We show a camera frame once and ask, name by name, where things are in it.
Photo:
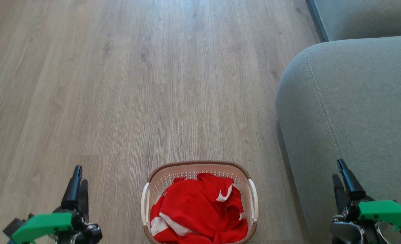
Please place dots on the white laundry basket brown rim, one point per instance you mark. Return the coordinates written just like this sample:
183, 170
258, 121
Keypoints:
173, 174

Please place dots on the red white garment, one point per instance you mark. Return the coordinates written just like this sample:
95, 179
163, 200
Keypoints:
193, 206

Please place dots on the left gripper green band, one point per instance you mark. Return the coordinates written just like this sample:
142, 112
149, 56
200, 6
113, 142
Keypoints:
41, 225

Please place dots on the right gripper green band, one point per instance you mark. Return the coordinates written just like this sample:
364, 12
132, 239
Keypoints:
383, 211

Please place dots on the grey fabric sofa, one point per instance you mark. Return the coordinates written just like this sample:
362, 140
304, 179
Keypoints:
353, 112

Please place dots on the grey sofa seat cushion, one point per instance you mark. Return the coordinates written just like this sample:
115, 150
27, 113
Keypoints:
366, 17

